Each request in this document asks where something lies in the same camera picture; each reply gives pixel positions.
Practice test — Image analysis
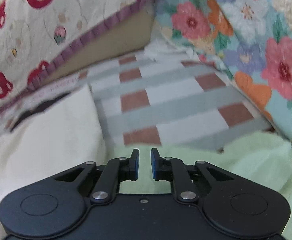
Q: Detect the cream fleece garment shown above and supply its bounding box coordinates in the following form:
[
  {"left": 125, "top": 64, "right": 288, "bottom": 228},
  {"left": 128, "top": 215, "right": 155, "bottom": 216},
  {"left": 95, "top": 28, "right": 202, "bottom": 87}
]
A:
[{"left": 0, "top": 83, "right": 109, "bottom": 218}]

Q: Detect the light green cloth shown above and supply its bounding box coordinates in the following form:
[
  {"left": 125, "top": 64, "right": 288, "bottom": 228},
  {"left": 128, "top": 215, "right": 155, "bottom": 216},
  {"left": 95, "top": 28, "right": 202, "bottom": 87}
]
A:
[{"left": 111, "top": 132, "right": 292, "bottom": 240}]

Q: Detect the bear print quilt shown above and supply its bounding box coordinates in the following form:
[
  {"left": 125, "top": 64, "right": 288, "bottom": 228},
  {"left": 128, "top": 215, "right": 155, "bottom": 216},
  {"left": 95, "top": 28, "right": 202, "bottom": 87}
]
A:
[{"left": 0, "top": 0, "right": 154, "bottom": 114}]

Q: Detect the black garment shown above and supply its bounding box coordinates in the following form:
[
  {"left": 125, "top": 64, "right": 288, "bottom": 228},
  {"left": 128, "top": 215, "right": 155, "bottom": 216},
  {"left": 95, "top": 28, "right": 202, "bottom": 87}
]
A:
[{"left": 9, "top": 92, "right": 70, "bottom": 132}]

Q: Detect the checkered bed sheet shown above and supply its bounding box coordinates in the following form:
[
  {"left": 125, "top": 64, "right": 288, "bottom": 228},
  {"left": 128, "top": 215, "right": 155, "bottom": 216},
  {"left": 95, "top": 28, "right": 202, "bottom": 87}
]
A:
[{"left": 78, "top": 51, "right": 273, "bottom": 150}]

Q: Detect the floral blanket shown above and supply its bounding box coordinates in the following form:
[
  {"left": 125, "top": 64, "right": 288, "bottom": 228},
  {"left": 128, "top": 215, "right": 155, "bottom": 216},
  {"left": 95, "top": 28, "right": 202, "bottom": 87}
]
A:
[{"left": 155, "top": 0, "right": 292, "bottom": 141}]

